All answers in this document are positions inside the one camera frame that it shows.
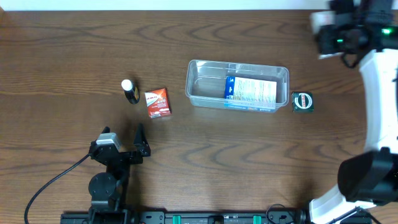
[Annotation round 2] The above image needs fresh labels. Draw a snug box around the red orange small box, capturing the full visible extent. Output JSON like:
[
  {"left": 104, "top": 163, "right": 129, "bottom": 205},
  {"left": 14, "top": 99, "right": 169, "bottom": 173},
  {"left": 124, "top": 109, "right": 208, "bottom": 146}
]
[{"left": 145, "top": 88, "right": 172, "bottom": 119}]

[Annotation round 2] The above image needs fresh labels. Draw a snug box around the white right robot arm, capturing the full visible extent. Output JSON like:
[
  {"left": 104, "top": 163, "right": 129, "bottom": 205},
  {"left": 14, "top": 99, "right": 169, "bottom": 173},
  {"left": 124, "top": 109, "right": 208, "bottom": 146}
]
[{"left": 308, "top": 0, "right": 397, "bottom": 223}]

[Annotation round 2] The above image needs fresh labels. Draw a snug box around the clear plastic container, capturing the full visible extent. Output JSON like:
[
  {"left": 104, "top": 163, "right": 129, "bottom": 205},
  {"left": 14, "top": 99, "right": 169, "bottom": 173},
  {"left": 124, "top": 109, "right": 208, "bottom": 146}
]
[{"left": 185, "top": 60, "right": 290, "bottom": 113}]

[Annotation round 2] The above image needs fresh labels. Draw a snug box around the blue Kool Fever box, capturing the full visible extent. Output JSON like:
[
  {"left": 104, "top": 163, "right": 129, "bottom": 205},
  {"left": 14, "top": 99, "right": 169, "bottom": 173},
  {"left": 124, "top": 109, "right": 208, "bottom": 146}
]
[{"left": 224, "top": 76, "right": 277, "bottom": 112}]

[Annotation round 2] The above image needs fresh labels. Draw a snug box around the white Panadol box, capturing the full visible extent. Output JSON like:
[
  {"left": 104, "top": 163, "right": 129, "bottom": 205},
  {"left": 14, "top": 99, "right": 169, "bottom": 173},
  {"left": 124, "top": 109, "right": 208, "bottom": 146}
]
[{"left": 310, "top": 11, "right": 336, "bottom": 59}]

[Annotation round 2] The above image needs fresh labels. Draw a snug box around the small white-capped dark bottle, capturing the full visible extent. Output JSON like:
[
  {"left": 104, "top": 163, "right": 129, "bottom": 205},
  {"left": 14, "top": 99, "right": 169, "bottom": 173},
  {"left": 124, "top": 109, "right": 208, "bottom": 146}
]
[{"left": 121, "top": 79, "right": 140, "bottom": 105}]

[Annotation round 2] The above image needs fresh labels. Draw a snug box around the black mounting rail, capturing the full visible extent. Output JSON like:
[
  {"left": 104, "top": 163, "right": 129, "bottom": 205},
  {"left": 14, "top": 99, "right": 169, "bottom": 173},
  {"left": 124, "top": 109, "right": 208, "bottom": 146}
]
[{"left": 60, "top": 208, "right": 310, "bottom": 224}]

